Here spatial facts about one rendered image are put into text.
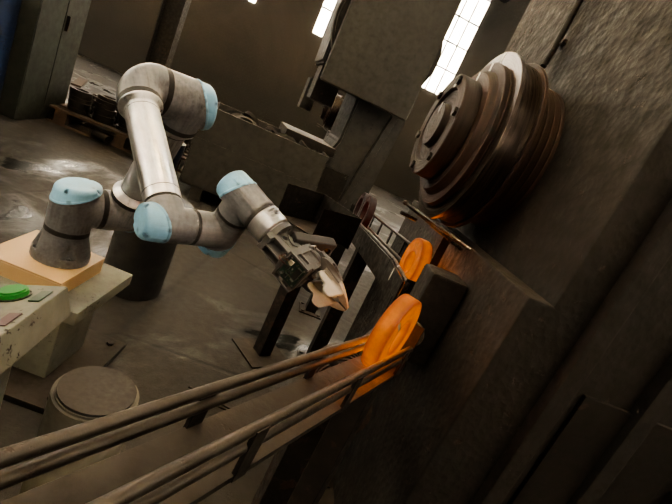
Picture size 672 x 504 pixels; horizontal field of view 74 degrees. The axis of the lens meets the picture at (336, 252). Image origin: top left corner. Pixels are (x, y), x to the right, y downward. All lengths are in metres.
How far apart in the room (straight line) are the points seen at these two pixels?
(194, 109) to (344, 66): 2.70
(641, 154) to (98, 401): 0.97
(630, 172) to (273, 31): 10.70
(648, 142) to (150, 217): 0.90
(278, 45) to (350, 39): 7.57
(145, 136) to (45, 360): 0.78
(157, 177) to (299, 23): 10.51
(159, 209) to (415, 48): 3.29
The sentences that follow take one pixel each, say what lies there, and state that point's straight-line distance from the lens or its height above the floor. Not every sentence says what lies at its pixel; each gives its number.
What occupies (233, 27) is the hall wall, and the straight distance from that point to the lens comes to 11.48.
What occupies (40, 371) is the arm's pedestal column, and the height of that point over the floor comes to 0.04.
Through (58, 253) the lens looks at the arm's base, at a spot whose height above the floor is 0.39.
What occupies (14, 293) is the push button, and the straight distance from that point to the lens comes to 0.78.
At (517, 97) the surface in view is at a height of 1.22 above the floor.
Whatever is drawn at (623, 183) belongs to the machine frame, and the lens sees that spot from 0.96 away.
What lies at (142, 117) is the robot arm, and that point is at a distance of 1.06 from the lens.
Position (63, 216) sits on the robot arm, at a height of 0.49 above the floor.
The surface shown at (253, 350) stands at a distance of 1.98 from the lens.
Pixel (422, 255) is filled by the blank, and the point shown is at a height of 0.78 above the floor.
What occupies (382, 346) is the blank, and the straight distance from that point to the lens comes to 0.78.
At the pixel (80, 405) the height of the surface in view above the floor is 0.52.
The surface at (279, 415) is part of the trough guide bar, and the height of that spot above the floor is 0.73.
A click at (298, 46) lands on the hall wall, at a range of 11.31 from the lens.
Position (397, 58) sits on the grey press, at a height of 1.66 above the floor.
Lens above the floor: 1.01
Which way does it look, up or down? 15 degrees down
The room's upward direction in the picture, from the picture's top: 25 degrees clockwise
